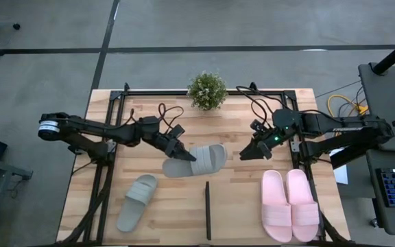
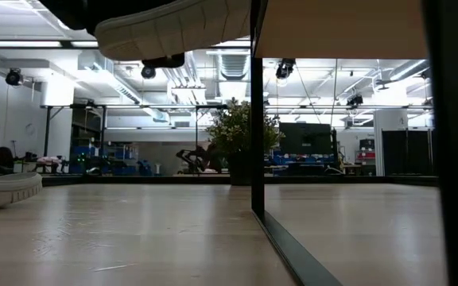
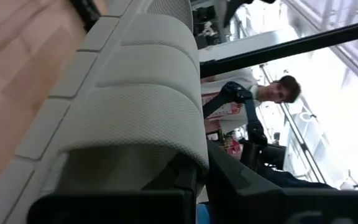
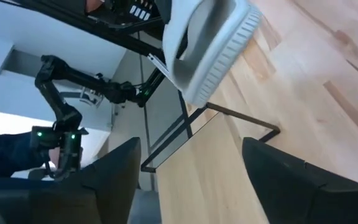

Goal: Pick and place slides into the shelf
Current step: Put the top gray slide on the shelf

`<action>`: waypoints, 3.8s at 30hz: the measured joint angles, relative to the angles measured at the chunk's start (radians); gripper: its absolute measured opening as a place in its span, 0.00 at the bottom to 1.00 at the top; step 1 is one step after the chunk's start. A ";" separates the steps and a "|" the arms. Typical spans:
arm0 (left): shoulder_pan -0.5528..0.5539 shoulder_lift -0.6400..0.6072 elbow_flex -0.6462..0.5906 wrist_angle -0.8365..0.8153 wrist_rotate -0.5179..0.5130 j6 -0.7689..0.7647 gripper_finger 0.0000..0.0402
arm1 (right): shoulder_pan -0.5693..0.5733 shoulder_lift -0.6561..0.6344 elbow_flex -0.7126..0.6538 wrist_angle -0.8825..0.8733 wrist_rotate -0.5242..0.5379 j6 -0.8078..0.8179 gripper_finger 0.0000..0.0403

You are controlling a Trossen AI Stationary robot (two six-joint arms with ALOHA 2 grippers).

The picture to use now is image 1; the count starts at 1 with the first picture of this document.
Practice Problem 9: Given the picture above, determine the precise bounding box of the black pole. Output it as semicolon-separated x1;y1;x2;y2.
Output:
371;32;395;76

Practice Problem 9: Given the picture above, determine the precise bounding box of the yellow cable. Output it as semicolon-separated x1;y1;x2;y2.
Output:
326;93;370;118

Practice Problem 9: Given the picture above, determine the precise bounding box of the grey side table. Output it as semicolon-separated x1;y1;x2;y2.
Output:
357;62;395;154

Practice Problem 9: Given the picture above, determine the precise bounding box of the black divider board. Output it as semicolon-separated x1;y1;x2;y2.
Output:
204;180;213;242

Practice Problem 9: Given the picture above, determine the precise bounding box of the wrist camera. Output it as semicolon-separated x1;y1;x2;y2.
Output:
250;118;269;134
169;123;186;139

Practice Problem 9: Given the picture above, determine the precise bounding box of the grey rubber slide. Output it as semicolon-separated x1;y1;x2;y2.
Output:
116;174;159;233
162;143;229;179

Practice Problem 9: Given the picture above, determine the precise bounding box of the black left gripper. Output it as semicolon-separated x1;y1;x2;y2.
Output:
150;131;198;163

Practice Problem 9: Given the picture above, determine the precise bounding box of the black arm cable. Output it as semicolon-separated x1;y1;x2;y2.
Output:
235;85;289;128
115;102;186;133

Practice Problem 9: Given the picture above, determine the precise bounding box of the small green potted plant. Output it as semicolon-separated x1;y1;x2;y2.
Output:
186;70;229;112

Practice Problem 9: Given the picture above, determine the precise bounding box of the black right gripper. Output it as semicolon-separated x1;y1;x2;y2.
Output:
239;126;285;162

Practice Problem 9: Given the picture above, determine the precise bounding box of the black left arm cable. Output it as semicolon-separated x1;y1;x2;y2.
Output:
115;102;186;133

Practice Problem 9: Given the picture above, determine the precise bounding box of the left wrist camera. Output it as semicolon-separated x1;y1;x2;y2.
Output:
169;123;186;139

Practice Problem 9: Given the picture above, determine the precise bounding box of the grey keyboard desk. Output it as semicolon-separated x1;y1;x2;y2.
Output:
365;148;395;239

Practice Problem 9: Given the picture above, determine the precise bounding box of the black aluminium rig frame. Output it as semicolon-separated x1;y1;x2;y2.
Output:
56;81;352;247

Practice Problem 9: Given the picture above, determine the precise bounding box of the pink rubber slide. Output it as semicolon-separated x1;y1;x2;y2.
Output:
260;169;294;244
285;168;321;244

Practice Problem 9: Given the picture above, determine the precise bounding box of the white paper sheet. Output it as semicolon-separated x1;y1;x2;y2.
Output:
328;147;350;186

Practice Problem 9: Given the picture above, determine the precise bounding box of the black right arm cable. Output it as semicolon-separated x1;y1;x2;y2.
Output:
235;85;289;128

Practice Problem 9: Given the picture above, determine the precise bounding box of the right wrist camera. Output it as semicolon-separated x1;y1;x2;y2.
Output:
250;118;269;134

